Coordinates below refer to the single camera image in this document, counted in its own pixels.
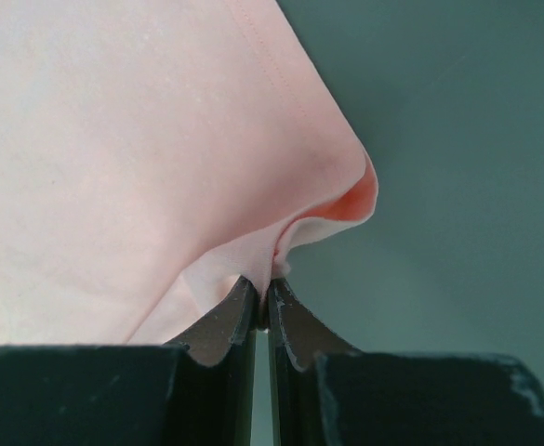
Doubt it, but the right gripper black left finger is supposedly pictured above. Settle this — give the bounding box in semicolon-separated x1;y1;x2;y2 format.
0;279;257;445

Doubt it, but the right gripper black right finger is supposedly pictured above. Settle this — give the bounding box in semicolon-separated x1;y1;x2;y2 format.
267;280;544;445

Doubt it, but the salmon pink t shirt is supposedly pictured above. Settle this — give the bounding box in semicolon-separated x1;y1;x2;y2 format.
0;1;378;345

